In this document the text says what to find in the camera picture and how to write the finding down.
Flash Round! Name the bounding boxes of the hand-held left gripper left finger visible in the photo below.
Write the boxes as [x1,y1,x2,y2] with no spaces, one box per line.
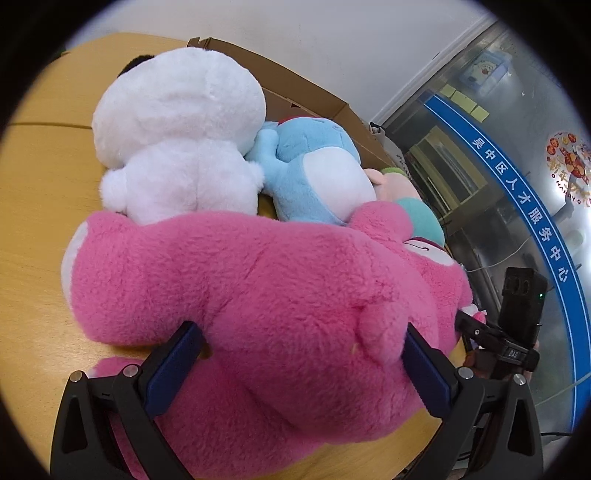
[51,320,206,480]

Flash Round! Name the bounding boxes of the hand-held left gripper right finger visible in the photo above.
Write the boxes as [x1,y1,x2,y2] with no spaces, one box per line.
[404,323,544,480]

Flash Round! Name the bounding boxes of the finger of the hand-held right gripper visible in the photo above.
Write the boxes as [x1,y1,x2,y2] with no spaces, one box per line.
[455,310,502,352]

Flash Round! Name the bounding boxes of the pink plush bear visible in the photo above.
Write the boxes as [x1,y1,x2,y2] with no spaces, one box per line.
[61,202,488,480]

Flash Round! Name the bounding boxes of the pink pig plush teal body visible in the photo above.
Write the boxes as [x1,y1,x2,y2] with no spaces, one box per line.
[362,166,446,247]

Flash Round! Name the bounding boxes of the blue plush creature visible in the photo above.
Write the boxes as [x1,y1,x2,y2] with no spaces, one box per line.
[245,117,377,227]

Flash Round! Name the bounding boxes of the white plush panda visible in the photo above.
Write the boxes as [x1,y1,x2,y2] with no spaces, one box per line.
[91,47,267,227]

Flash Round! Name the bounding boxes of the cardboard box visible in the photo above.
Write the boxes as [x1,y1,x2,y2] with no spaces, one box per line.
[187,37,398,169]

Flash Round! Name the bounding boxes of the blue banner strip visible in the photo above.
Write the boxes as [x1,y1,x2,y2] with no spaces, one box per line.
[422,90,588,430]

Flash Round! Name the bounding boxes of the red round window sticker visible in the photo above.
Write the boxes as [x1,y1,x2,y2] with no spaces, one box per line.
[545,131,591,207]

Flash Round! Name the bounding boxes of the wooden cabinet behind glass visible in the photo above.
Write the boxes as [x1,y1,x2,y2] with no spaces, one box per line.
[405,127,491,219]

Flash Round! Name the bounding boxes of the yellow sticky notes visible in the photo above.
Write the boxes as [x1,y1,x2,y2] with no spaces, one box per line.
[440,84,490,122]

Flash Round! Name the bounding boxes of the cartoon poster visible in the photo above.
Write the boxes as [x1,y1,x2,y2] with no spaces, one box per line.
[458,48,512,96]

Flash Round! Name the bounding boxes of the white cable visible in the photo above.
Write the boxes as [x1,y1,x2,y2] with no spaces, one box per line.
[465,231,542,274]

